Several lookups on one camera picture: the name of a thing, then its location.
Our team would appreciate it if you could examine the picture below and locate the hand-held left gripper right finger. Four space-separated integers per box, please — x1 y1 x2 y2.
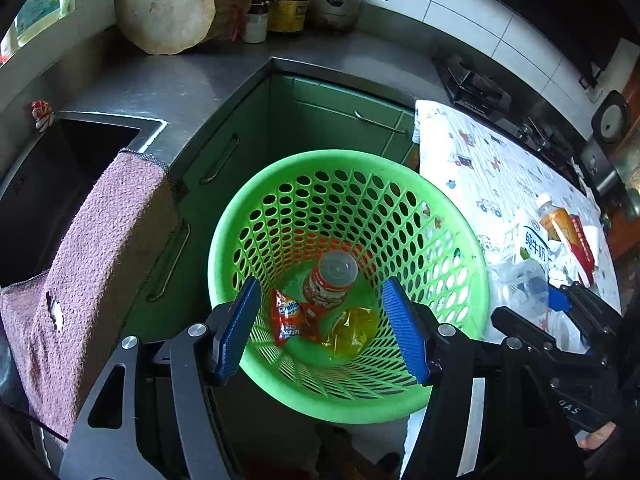
381 277 586 480

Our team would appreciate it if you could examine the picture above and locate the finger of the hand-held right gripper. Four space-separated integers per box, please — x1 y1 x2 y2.
491 306 608 368
548 284 627 333

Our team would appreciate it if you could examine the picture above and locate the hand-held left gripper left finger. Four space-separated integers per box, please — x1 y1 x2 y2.
59 276 263 480

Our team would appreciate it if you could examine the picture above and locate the crushed clear plastic bottle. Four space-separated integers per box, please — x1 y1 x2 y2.
492 257 551 321

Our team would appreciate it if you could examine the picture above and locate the white milk carton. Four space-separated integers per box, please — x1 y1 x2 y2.
487 208 551 271

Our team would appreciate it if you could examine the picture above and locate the drink bottle with orange label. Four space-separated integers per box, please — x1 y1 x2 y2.
535 192 586 256

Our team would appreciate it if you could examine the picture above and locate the green plastic basket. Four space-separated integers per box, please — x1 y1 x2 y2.
207 149 490 425

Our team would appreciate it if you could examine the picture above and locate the person's right hand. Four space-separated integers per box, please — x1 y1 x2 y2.
577 422 619 454

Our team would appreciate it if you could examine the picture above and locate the yellow plastic packet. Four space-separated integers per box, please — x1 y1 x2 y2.
327 307 383 361

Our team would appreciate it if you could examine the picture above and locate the red snack packet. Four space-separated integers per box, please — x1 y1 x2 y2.
270 289 326 346

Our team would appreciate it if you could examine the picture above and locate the steel container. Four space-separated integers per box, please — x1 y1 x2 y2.
580 135 640 221

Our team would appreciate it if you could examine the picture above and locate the pink towel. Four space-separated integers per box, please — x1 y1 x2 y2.
0 150 181 441

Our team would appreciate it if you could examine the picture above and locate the white printed cloth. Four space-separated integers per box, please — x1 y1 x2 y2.
412 100 623 356

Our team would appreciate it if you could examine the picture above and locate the green base cabinet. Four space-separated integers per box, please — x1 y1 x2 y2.
117 72 273 341
269 72 420 171

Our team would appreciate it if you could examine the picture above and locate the steel sink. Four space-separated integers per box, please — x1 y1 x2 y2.
0 112 168 288

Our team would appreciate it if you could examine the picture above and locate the black gas stove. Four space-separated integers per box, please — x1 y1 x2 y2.
432 52 591 186

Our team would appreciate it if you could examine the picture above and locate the red and white scrubber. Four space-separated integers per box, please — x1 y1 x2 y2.
31 100 55 133

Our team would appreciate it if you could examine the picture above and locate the white jar with black lid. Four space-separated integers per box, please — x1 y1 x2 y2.
242 4 269 44

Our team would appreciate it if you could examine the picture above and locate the black range hood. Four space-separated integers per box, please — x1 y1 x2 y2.
435 0 621 73

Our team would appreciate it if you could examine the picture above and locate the round wooden chopping block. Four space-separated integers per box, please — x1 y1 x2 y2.
114 0 217 56

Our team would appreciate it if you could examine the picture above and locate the steel pot with lid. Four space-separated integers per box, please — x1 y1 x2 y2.
306 0 389 31

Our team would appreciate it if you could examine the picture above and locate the detergent jug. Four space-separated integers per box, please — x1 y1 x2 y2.
15 0 76 36

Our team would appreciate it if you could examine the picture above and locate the metal cabinet handle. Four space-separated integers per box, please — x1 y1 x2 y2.
147 220 191 303
355 110 408 135
200 132 240 185

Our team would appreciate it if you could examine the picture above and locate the wall socket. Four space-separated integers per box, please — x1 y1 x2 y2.
580 62 603 103

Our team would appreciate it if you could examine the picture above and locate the black cable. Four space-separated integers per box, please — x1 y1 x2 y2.
0 404 69 444

